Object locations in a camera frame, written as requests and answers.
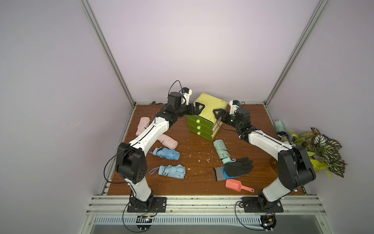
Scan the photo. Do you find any yellow-green drawer cabinet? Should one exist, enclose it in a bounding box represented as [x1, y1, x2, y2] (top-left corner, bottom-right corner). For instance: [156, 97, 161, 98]
[187, 93, 227, 141]

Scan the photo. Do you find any mint green umbrella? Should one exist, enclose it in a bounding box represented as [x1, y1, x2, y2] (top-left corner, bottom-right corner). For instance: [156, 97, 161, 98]
[213, 139, 236, 164]
[274, 120, 289, 141]

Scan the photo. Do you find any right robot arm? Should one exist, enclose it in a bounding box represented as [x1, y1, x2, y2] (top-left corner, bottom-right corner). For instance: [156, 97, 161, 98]
[213, 108, 316, 202]

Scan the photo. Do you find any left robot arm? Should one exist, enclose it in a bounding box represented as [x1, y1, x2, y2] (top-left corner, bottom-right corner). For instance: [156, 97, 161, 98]
[115, 91, 205, 206]

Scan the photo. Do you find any pink umbrella far left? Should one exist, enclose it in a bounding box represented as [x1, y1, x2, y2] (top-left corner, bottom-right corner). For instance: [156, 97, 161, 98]
[135, 117, 151, 136]

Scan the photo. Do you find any pink umbrella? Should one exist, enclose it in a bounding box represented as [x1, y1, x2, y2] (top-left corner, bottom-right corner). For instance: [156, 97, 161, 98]
[157, 134, 178, 150]
[135, 117, 151, 136]

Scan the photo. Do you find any pink umbrella near centre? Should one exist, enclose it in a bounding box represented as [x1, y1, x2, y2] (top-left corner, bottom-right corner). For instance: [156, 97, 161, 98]
[157, 134, 178, 150]

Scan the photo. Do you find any light blue umbrella upper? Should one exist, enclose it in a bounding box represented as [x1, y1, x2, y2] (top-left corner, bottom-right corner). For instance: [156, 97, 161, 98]
[151, 147, 180, 160]

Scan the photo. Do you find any light blue umbrella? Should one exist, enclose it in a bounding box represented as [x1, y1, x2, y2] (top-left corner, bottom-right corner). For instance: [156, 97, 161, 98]
[149, 164, 186, 179]
[151, 147, 180, 160]

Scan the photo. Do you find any light blue umbrella lower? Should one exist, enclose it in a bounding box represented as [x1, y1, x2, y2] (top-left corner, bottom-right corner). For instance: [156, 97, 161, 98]
[149, 164, 186, 179]

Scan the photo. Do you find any black and blue work glove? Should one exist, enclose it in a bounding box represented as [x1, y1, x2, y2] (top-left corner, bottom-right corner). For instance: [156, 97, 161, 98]
[214, 158, 254, 181]

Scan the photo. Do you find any pink plastic scoop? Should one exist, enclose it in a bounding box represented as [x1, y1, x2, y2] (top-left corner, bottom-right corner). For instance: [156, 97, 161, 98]
[225, 179, 255, 193]

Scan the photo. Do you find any artificial potted plant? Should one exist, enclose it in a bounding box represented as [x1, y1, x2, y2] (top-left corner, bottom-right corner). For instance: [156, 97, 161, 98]
[286, 127, 347, 178]

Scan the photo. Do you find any right electronics board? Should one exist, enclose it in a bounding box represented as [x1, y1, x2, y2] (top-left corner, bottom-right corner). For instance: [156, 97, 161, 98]
[260, 213, 277, 232]

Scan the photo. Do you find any electronics board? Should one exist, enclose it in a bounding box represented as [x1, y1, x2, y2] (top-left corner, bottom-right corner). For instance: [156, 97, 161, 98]
[135, 215, 154, 233]
[260, 213, 277, 232]

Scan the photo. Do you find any left electronics board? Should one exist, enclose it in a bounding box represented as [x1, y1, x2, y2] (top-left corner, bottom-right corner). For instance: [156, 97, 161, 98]
[135, 215, 154, 233]

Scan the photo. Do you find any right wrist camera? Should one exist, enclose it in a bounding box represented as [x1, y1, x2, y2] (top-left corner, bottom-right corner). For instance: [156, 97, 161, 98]
[229, 100, 241, 115]

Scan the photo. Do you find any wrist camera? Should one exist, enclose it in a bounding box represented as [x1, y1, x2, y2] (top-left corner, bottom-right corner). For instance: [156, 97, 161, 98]
[229, 100, 241, 115]
[181, 87, 192, 105]

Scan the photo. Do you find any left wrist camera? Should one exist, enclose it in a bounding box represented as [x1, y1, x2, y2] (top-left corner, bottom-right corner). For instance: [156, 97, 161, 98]
[181, 87, 192, 105]

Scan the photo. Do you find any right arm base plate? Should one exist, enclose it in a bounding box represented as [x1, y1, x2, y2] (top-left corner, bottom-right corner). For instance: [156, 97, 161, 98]
[239, 197, 284, 213]

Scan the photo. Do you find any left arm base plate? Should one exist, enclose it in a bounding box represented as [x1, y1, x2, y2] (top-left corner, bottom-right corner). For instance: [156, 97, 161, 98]
[127, 196, 167, 213]

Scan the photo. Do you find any aluminium front rail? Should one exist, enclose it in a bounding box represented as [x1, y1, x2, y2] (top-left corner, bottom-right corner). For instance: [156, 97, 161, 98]
[79, 195, 336, 234]

